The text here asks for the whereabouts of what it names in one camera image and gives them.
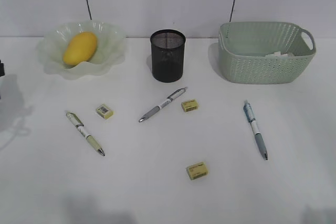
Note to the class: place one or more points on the black mesh pen holder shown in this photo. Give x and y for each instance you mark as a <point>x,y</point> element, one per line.
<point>167,54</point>

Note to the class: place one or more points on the beige white pen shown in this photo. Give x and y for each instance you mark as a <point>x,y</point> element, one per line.
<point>83,131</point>

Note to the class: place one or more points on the yellow mango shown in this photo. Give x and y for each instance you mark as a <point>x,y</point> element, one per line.
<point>81,48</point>

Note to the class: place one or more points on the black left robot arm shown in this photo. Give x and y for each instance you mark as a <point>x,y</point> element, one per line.
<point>2,69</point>

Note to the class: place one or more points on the grey white pen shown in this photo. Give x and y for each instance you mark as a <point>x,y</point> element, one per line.
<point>163,104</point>

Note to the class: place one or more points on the waste paper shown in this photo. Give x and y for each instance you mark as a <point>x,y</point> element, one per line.
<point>278,54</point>

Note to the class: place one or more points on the yellow eraser front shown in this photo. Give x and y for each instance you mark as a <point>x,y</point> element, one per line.
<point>197,170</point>

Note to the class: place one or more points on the green woven plastic basket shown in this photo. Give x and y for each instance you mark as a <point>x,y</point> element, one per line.
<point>242,47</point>

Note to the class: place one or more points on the blue white pen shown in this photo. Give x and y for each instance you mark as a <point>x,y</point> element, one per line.
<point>257,134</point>

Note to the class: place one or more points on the yellow eraser near holder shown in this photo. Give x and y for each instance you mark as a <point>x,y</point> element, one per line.
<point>189,105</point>

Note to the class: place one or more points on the yellow eraser with barcode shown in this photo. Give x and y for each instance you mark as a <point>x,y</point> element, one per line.
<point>104,111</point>

